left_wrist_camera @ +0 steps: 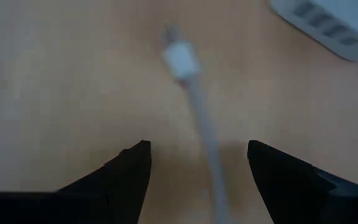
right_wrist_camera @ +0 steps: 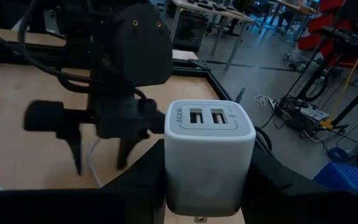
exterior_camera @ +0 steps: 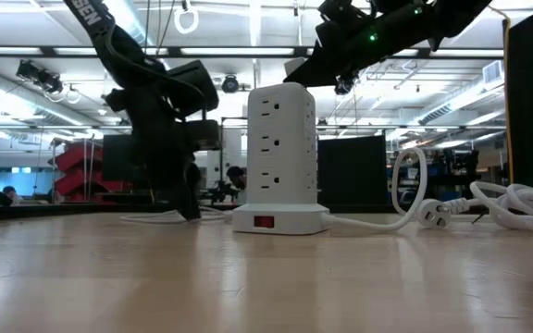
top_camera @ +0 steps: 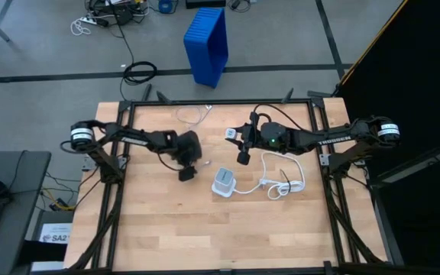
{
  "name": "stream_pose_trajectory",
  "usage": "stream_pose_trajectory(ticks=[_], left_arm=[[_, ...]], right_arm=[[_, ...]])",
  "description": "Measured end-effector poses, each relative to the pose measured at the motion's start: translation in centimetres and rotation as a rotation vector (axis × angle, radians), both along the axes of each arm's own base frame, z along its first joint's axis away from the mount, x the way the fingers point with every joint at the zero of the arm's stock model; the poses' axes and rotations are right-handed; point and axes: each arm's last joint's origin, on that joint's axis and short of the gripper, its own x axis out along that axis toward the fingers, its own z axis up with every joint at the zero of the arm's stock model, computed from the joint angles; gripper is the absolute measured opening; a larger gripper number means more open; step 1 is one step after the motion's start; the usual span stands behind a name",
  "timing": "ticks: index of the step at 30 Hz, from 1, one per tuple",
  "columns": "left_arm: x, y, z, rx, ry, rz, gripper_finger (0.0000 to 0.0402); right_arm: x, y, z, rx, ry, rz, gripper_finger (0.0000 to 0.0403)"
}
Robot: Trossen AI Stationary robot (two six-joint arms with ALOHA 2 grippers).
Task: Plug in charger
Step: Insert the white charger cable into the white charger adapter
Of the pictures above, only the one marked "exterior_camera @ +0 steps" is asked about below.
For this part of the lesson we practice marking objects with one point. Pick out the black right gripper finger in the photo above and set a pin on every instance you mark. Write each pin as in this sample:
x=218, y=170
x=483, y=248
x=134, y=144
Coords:
x=322, y=71

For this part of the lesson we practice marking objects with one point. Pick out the person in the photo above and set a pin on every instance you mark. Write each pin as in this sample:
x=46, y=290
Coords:
x=9, y=190
x=236, y=173

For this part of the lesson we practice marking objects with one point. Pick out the white power strip tower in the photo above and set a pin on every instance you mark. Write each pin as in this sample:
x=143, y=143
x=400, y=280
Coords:
x=280, y=152

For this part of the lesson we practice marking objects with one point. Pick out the black frame bar with lights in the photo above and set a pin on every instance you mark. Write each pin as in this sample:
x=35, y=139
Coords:
x=239, y=51

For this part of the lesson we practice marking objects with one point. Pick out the red storage bins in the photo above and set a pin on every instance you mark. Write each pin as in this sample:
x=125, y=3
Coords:
x=74, y=159

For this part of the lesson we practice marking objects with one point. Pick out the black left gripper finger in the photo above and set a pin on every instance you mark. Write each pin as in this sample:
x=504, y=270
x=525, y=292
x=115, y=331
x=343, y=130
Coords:
x=176, y=185
x=193, y=194

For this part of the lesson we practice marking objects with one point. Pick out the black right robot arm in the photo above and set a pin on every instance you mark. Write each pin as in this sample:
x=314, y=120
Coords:
x=461, y=16

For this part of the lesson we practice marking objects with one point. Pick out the black monitor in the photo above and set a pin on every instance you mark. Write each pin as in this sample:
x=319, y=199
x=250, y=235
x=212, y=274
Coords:
x=116, y=159

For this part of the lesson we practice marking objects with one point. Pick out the black partition panel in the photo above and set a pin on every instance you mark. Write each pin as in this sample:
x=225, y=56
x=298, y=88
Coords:
x=352, y=171

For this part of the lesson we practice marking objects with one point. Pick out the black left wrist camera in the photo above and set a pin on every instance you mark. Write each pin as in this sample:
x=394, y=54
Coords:
x=192, y=88

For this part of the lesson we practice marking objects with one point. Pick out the black frame stand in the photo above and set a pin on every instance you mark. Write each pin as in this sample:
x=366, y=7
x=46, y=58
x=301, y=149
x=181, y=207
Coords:
x=229, y=119

